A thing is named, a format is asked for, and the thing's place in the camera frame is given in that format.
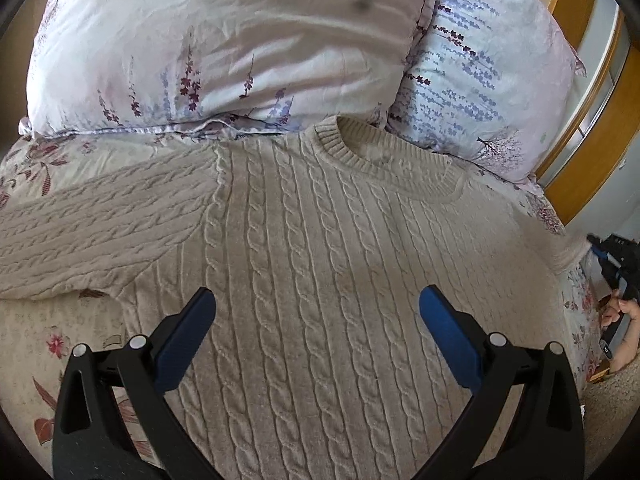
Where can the pink floral pillow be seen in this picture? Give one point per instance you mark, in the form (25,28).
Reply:
(190,66)

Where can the floral bed sheet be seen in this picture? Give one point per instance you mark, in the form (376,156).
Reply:
(45,339)

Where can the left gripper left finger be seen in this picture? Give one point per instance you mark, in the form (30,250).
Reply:
(91,440)

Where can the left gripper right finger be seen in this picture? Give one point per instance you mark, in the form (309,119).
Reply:
(545,439)

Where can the wooden headboard frame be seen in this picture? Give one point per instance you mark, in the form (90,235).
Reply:
(604,116)

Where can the person's right hand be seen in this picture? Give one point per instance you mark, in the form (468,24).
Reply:
(616,307)

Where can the blue lavender print pillow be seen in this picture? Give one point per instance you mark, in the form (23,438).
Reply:
(488,83)

